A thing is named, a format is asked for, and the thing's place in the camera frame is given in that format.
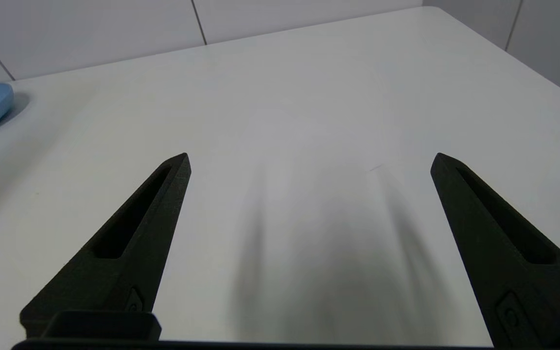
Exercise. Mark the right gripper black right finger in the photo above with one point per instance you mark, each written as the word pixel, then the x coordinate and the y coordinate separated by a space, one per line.
pixel 503 253

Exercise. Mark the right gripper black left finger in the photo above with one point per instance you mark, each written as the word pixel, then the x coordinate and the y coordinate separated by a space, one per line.
pixel 129 253

